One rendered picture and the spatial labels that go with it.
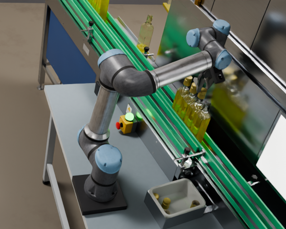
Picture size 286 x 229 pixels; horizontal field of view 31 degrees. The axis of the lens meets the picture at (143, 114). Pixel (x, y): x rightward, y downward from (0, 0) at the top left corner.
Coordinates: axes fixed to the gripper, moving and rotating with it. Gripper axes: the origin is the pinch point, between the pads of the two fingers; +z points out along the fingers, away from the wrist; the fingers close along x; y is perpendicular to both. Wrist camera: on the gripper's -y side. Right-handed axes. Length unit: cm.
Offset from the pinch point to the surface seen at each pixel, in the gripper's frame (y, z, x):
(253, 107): -21.0, -5.2, -11.9
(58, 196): 34, 97, 48
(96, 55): 74, 30, 16
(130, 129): 21.0, 38.9, 19.7
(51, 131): 61, 70, 45
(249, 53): -5.0, -22.6, -14.6
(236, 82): -6.6, -7.9, -11.8
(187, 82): 10.4, 3.1, 1.4
